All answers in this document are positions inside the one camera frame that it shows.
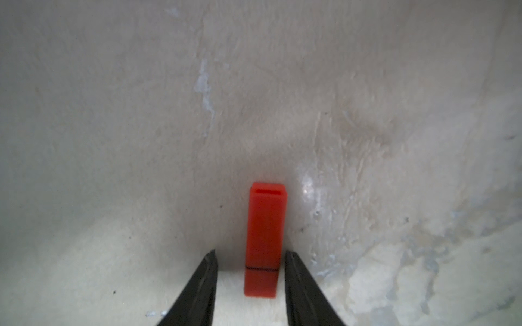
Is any red translucent flash drive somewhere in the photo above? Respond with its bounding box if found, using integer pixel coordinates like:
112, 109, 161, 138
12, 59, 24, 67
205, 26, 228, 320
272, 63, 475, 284
244, 182, 288, 299

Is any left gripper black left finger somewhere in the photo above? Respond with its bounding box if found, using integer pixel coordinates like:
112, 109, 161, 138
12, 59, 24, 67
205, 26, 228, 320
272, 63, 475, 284
158, 250, 218, 326

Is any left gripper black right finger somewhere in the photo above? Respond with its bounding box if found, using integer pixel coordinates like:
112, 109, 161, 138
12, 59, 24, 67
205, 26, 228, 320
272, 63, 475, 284
284, 251, 345, 326

